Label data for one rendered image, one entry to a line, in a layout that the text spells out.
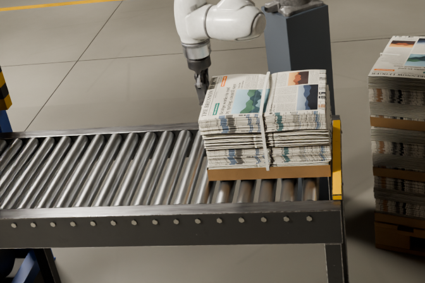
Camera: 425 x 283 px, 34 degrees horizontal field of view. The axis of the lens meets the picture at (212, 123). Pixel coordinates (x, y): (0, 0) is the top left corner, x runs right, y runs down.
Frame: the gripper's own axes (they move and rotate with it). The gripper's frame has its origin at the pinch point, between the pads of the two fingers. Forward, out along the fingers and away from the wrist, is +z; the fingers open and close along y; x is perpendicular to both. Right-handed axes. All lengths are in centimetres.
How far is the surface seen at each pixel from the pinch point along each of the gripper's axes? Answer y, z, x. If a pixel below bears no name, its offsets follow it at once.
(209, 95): -8.2, -10.2, -3.6
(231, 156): -22.2, 3.9, -10.5
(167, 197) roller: -28.5, 13.9, 10.1
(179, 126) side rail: 13.8, 13.0, 14.3
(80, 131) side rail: 14, 13, 53
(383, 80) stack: 39, 12, -59
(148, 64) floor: 251, 93, 98
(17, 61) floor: 274, 93, 212
